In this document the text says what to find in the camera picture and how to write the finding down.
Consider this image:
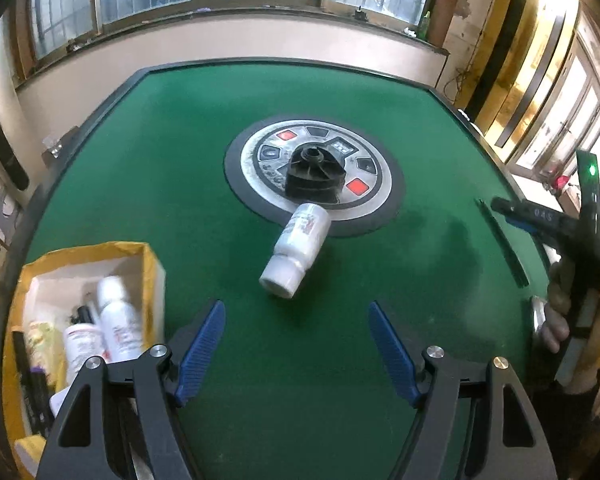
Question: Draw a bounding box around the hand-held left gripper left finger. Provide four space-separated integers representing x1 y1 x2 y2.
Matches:
37 299 227 480

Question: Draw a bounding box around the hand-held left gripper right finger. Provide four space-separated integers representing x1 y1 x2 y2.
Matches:
368 301 558 480

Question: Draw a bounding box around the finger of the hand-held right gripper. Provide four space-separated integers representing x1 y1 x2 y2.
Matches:
490 197 579 249

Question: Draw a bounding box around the tall white spray bottle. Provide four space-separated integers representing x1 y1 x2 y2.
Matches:
96 275 146 363

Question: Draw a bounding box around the small white pill bottle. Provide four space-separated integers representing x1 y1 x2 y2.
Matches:
62 324 108 386

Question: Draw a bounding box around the white bottle with red label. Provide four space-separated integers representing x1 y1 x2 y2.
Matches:
259 202 331 301

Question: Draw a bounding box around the white tray with yellow tape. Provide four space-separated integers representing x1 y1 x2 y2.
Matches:
2 241 167 480

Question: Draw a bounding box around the black marker with purple end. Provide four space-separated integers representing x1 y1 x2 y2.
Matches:
25 365 53 436

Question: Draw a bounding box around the person's right hand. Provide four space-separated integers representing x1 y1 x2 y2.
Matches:
535 259 581 356

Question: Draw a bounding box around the gold-framed glass door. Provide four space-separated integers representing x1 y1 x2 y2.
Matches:
467 0 600 186

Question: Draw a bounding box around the black table centre hub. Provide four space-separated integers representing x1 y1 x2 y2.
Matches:
283 144 349 207

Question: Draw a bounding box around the round table control panel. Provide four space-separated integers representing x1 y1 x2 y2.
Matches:
223 113 406 239

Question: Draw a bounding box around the white standing air conditioner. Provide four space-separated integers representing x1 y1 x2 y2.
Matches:
0 25 31 193

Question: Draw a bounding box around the tangled wall cable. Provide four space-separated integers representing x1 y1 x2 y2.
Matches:
447 60 473 102

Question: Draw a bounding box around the black metal bracket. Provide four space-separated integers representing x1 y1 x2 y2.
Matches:
0 185 22 242

